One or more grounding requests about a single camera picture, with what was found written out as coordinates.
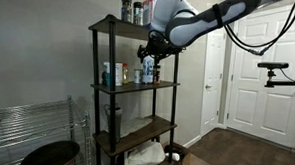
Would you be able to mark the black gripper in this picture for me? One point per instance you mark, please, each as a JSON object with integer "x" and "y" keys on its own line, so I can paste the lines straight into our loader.
{"x": 162, "y": 46}

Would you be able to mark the yellow spice bottle red cap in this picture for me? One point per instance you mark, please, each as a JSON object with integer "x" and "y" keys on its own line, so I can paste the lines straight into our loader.
{"x": 125, "y": 75}

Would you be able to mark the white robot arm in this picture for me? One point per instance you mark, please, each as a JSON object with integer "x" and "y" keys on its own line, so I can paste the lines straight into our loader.
{"x": 189, "y": 31}

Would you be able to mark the white blue patterned water bottle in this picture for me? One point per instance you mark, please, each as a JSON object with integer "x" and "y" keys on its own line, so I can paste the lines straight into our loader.
{"x": 148, "y": 72}

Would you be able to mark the brown spice jar black lid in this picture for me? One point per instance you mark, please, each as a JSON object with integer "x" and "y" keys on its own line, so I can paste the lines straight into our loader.
{"x": 156, "y": 78}

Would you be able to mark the short dark spice jar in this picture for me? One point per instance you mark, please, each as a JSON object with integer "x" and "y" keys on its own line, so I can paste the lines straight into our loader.
{"x": 137, "y": 14}

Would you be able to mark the tall dark spice grinder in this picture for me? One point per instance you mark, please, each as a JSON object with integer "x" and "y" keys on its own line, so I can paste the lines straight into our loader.
{"x": 126, "y": 9}

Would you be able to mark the dark grey tumbler bottle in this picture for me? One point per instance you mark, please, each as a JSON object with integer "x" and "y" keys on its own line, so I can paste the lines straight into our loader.
{"x": 117, "y": 124}

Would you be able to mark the small white capped jar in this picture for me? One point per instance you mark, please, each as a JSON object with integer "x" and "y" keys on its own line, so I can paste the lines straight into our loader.
{"x": 138, "y": 77}

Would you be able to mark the white canister teal label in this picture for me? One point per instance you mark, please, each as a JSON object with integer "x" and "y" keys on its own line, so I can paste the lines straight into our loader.
{"x": 118, "y": 74}

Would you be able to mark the red white blue carton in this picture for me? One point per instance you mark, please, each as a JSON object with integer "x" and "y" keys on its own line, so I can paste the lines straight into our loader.
{"x": 148, "y": 10}

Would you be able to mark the beige patterned cloth mat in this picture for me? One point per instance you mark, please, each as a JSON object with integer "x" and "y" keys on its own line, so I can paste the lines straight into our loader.
{"x": 134, "y": 125}

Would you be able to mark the narrow white door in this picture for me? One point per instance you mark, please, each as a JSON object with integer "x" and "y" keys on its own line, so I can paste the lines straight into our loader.
{"x": 211, "y": 108}

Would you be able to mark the white fabric bag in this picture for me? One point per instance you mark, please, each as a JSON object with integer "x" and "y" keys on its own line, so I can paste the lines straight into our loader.
{"x": 144, "y": 157}

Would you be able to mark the white roll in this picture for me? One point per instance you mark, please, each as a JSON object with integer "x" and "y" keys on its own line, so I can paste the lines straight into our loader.
{"x": 172, "y": 157}

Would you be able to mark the brown cardboard box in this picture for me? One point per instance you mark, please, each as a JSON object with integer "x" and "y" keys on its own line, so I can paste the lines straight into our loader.
{"x": 185, "y": 161}

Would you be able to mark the black round pot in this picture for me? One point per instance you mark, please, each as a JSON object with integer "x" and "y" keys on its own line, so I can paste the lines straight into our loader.
{"x": 51, "y": 155}

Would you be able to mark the white six panel door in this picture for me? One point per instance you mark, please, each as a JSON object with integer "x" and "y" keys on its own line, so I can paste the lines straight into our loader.
{"x": 279, "y": 115}

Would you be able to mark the black frame wooden shelf unit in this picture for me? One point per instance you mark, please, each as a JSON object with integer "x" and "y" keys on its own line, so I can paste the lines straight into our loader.
{"x": 113, "y": 51}

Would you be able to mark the black stereo camera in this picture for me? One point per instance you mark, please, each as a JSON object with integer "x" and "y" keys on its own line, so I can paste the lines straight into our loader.
{"x": 272, "y": 65}

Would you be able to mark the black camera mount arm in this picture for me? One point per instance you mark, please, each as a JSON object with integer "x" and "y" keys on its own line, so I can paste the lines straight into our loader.
{"x": 284, "y": 83}

